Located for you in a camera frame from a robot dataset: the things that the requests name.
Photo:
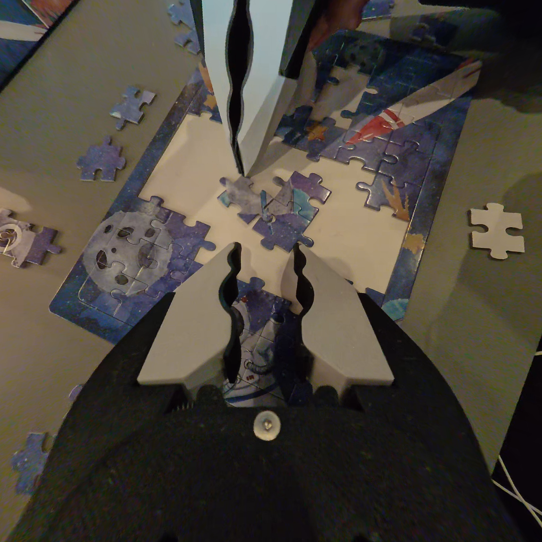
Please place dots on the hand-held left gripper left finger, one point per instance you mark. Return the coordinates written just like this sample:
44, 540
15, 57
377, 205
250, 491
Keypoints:
186, 338

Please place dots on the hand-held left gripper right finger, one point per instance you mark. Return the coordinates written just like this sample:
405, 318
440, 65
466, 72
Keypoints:
347, 338

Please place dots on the joined planet puzzle pieces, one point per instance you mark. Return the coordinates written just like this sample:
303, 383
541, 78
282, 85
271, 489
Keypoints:
296, 186

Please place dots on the illustrated animal puzzle box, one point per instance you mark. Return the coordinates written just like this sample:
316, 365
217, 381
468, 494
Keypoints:
21, 25

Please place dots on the upturned white jigsaw piece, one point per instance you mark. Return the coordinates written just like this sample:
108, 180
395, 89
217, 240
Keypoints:
495, 228

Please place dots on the single purple jigsaw piece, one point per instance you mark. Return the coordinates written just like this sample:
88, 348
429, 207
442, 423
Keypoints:
31, 461
241, 197
75, 393

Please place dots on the person's right hand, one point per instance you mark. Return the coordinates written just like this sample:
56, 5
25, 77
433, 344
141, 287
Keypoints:
338, 15

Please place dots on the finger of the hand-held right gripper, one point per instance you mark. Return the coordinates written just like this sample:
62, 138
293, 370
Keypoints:
266, 63
216, 63

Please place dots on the space jigsaw puzzle board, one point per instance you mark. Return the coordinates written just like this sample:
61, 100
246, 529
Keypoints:
127, 245

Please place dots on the row of puzzle pieces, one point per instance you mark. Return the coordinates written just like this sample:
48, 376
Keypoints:
101, 161

